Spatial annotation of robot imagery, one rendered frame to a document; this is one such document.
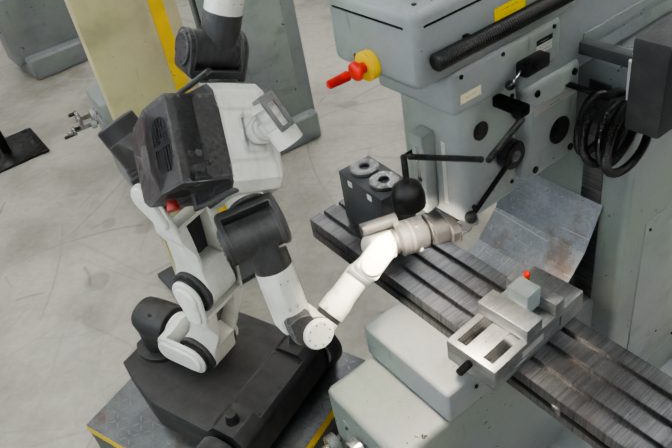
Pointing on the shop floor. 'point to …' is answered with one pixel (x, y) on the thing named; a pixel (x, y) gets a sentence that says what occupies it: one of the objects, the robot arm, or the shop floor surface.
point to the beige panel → (125, 29)
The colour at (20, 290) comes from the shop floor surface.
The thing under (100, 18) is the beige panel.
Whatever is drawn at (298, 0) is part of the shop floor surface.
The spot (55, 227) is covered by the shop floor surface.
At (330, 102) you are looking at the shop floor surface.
